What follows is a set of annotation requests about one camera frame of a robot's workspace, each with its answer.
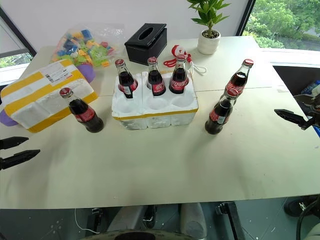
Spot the thin white cable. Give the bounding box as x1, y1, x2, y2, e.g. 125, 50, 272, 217
74, 207, 101, 236

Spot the grey rounded robot leg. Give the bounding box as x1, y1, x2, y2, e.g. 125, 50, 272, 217
106, 204, 151, 234
179, 202, 209, 240

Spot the white cord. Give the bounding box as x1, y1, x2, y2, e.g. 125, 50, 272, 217
189, 60, 209, 76

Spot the clear bag of coloured blocks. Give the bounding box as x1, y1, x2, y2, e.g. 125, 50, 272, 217
49, 23, 125, 70

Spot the green leafy plant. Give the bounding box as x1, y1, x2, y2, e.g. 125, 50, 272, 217
186, 0, 232, 39

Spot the black leather tissue box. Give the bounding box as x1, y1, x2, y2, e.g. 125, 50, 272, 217
124, 22, 168, 66

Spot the purple plastic tray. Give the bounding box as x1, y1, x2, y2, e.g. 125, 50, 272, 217
0, 63, 97, 126

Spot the glass cola bottle red cap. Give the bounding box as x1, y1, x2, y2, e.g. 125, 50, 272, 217
168, 54, 190, 95
59, 87, 105, 134
224, 58, 255, 97
114, 58, 140, 99
204, 88, 240, 135
146, 56, 167, 97

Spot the black rounded object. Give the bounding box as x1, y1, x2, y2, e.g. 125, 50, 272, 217
283, 195, 316, 217

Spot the blue white plastic bottle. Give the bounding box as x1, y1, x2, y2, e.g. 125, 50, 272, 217
300, 80, 320, 96

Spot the black metal table bracket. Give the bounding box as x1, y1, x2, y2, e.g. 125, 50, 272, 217
90, 206, 104, 231
215, 201, 247, 240

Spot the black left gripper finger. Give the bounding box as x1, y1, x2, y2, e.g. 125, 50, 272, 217
0, 136, 30, 151
0, 149, 41, 171

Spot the red white pendant with cord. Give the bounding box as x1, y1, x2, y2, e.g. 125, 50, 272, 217
163, 44, 194, 69

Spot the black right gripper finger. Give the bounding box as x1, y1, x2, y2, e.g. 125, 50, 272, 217
273, 108, 306, 125

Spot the white ribbed plant pot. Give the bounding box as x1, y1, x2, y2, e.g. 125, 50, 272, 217
197, 29, 222, 55

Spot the white foam lid yellow tape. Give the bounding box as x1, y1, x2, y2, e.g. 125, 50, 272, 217
0, 59, 99, 134

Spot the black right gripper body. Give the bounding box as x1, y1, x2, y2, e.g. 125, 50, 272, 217
300, 108, 320, 131

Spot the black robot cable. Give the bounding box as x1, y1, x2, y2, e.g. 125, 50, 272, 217
295, 199, 320, 240

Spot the white foam bottle tray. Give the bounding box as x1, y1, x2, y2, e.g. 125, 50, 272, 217
111, 71, 199, 131

